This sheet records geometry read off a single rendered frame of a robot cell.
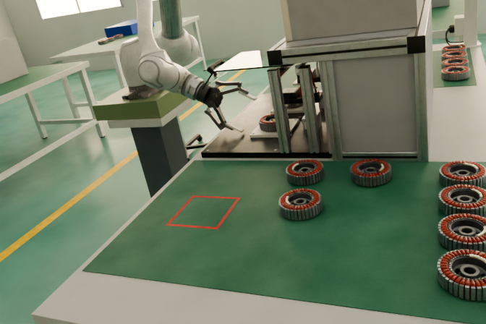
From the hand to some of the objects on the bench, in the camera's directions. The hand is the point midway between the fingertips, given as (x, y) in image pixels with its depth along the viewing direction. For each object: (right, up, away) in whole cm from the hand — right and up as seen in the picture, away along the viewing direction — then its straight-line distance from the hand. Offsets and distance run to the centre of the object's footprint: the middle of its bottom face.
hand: (246, 113), depth 171 cm
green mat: (+13, -29, -52) cm, 61 cm away
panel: (+38, 0, 0) cm, 38 cm away
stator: (+10, -5, 0) cm, 12 cm away
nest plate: (+11, -6, 0) cm, 12 cm away
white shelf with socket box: (+102, +35, +63) cm, 125 cm away
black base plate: (+17, -3, +11) cm, 20 cm away
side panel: (+40, -16, -32) cm, 54 cm away
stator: (+35, -21, -42) cm, 58 cm away
